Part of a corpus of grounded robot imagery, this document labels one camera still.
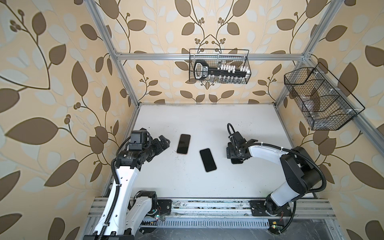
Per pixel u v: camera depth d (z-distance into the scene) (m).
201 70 0.84
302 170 0.46
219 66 0.81
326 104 0.73
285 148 0.51
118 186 0.43
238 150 0.68
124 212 0.40
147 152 0.60
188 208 0.76
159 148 0.65
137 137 0.55
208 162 0.89
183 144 0.96
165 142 0.68
